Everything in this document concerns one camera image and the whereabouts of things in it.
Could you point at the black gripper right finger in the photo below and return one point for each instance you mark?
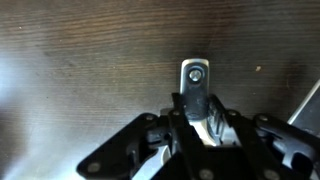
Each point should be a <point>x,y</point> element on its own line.
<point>286,146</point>

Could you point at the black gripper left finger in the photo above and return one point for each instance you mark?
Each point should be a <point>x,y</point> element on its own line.
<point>133,140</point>

